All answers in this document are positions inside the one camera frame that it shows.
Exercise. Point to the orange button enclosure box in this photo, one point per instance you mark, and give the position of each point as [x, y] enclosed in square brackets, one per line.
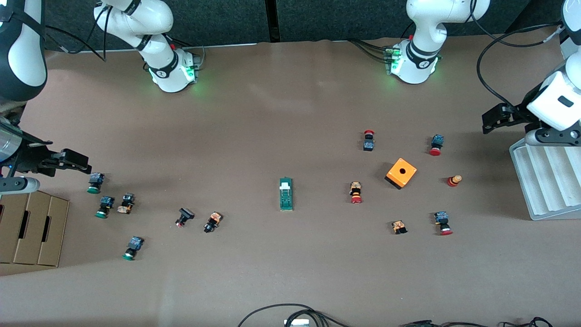
[401, 173]

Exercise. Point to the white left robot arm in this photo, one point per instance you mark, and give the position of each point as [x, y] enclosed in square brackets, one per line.
[426, 18]

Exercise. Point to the orange black contact block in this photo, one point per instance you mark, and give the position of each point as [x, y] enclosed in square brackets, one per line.
[399, 226]

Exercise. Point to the black square button red terminals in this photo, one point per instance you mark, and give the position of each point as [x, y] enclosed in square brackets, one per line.
[184, 217]

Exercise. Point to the small red emergency stop button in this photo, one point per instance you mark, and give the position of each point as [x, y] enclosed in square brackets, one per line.
[368, 141]

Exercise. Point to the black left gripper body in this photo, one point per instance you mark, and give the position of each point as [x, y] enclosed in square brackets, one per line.
[516, 114]

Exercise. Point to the red emergency stop orange block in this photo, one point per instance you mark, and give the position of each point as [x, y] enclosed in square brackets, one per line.
[356, 192]

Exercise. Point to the red mushroom push button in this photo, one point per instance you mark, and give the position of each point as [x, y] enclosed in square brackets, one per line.
[442, 223]
[436, 145]

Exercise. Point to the brown cardboard box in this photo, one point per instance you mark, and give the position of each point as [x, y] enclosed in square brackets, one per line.
[56, 231]
[34, 213]
[11, 240]

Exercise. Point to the olive cloth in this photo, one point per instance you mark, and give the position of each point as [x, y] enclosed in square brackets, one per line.
[11, 110]

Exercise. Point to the red yellow button head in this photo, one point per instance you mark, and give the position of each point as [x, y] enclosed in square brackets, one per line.
[454, 180]

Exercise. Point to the black vertical post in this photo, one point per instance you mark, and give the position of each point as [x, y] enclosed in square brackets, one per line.
[272, 20]

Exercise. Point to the green mushroom push button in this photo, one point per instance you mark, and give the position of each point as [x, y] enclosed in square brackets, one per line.
[132, 248]
[105, 206]
[95, 182]

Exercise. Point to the green terminal block module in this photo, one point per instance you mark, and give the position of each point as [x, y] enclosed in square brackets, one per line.
[286, 197]

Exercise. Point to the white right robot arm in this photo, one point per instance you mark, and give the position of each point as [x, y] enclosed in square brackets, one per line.
[159, 18]

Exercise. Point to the white ridged plastic tray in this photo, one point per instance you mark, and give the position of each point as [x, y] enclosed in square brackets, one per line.
[549, 181]

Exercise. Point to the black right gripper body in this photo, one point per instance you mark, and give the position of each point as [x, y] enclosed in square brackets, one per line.
[28, 158]

